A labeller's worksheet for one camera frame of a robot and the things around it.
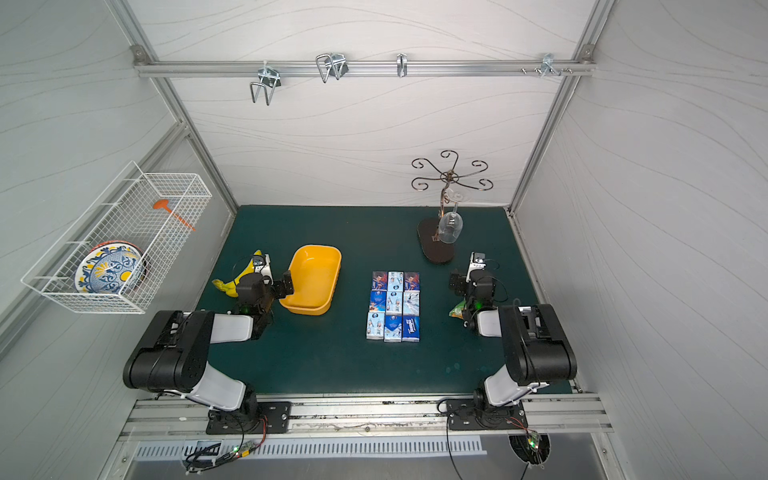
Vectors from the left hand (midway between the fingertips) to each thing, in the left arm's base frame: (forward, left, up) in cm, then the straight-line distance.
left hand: (275, 273), depth 94 cm
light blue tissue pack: (0, -39, -4) cm, 39 cm away
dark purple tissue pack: (0, -44, -4) cm, 44 cm away
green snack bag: (-11, -57, -3) cm, 58 cm away
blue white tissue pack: (-16, -38, -4) cm, 42 cm away
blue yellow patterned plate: (-17, +22, +28) cm, 39 cm away
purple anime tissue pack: (0, -33, -5) cm, 34 cm away
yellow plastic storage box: (+5, -11, -6) cm, 13 cm away
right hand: (+3, -64, 0) cm, 64 cm away
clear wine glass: (+8, -55, +15) cm, 57 cm away
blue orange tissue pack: (-7, -33, -5) cm, 34 cm away
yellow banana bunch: (-4, +14, -2) cm, 15 cm away
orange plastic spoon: (+5, +24, +25) cm, 35 cm away
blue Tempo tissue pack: (-16, -43, -4) cm, 46 cm away
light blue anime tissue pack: (-15, -33, -4) cm, 36 cm away
